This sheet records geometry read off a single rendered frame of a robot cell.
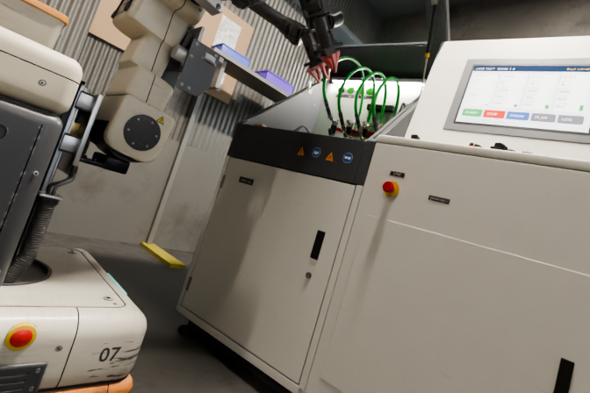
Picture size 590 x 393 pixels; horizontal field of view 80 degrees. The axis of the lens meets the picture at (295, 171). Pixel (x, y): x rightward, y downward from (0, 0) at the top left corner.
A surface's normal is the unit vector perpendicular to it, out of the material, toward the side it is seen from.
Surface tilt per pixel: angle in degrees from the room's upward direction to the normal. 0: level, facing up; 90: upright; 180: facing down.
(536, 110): 76
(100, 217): 90
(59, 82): 90
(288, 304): 90
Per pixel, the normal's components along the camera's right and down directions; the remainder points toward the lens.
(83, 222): 0.69, 0.14
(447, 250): -0.55, -0.26
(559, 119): -0.46, -0.48
